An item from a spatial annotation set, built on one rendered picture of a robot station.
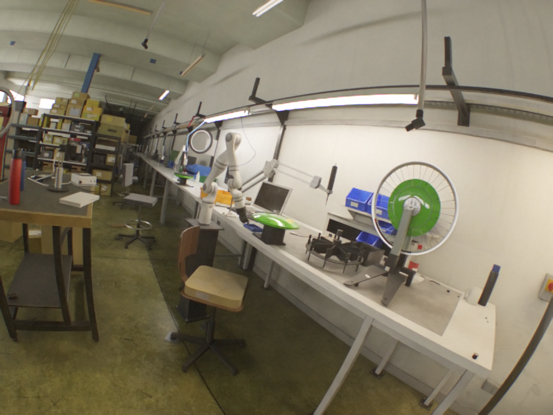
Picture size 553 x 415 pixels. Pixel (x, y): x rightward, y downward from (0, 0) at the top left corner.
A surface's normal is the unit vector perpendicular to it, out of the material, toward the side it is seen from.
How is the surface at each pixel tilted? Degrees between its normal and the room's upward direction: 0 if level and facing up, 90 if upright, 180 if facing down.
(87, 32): 90
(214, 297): 90
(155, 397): 0
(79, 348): 0
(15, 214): 90
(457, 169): 90
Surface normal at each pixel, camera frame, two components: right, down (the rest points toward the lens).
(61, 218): 0.66, 0.26
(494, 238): -0.77, -0.10
